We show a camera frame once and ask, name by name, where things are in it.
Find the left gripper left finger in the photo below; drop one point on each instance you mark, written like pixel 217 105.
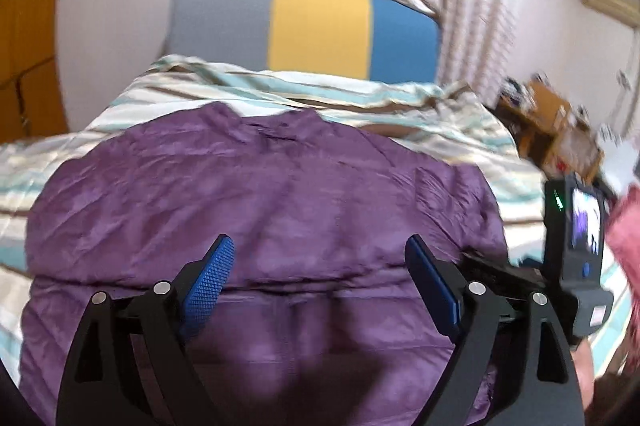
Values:
pixel 101 383

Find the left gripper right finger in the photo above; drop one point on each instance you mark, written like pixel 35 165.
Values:
pixel 498 319

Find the purple quilted down jacket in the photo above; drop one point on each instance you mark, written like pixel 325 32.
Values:
pixel 320 323

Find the operator right hand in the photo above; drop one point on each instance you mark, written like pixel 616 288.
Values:
pixel 584 368

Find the pink sleeve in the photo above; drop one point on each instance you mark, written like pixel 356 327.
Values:
pixel 622 236

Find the wooden side table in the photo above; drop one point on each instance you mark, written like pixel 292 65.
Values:
pixel 547 132

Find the striped bed duvet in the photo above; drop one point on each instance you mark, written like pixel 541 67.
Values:
pixel 448 123

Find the wooden wardrobe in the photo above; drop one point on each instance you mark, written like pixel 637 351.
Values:
pixel 31 98

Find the grey yellow blue headboard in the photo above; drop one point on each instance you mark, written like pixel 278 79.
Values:
pixel 377 40

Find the wall air conditioner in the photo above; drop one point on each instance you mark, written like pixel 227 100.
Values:
pixel 624 11

